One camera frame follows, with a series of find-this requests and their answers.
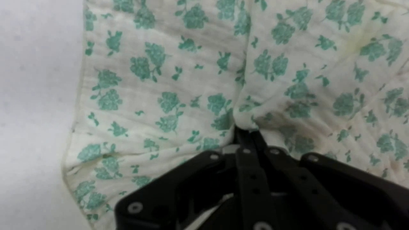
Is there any white towel green floral print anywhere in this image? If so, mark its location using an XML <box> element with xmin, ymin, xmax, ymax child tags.
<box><xmin>61</xmin><ymin>0</ymin><xmax>409</xmax><ymax>230</ymax></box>

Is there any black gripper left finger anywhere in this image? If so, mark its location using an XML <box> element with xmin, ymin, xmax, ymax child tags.
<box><xmin>114</xmin><ymin>126</ymin><xmax>273</xmax><ymax>230</ymax></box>

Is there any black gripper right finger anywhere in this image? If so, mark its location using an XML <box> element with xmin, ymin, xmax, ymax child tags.
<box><xmin>248</xmin><ymin>126</ymin><xmax>409</xmax><ymax>230</ymax></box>

